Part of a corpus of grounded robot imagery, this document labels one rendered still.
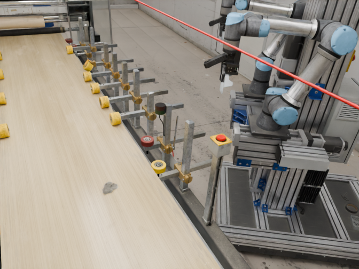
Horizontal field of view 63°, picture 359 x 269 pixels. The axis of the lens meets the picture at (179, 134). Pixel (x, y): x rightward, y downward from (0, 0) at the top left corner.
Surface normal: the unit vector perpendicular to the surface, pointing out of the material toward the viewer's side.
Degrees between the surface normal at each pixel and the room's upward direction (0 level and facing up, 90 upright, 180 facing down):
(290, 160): 90
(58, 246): 0
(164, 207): 0
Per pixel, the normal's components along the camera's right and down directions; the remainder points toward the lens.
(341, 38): 0.07, 0.44
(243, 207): 0.06, -0.84
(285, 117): -0.04, 0.64
